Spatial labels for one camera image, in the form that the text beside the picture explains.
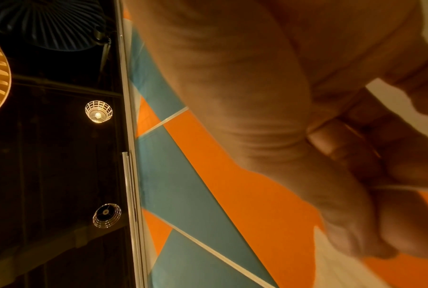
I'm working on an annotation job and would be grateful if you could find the person's right hand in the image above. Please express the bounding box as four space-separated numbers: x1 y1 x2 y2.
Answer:
123 0 428 260

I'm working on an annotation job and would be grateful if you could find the black ceiling spotlight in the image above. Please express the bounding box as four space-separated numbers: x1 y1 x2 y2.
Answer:
93 26 112 46

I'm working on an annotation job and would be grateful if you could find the blue pleated ceiling lamp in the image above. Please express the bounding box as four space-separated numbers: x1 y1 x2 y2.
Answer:
0 0 106 52

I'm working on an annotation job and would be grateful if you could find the lit wire cage pendant lamp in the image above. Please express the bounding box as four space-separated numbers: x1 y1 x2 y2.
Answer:
84 100 113 124

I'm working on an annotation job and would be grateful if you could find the unlit wire cage pendant lamp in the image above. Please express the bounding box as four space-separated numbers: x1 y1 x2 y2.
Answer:
92 203 122 229

